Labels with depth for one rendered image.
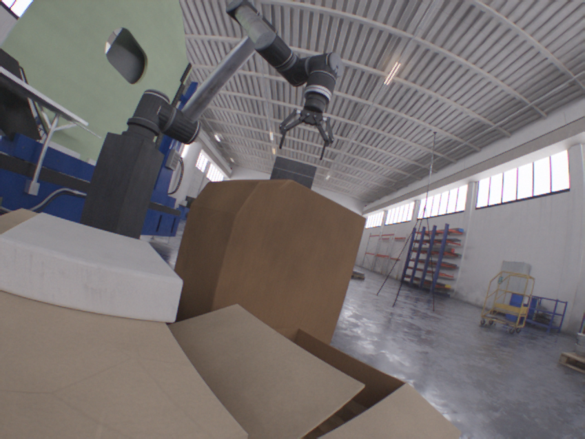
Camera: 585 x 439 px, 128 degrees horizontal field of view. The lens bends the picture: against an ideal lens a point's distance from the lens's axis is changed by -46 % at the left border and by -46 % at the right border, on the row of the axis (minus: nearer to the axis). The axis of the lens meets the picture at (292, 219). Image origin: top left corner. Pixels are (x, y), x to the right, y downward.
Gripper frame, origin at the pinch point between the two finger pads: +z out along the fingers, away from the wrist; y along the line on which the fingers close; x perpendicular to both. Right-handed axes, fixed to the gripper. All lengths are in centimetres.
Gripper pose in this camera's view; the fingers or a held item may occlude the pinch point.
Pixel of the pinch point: (301, 151)
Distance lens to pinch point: 92.4
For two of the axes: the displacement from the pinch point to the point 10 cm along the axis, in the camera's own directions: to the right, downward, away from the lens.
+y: 9.6, 2.7, -0.1
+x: -0.2, 0.8, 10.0
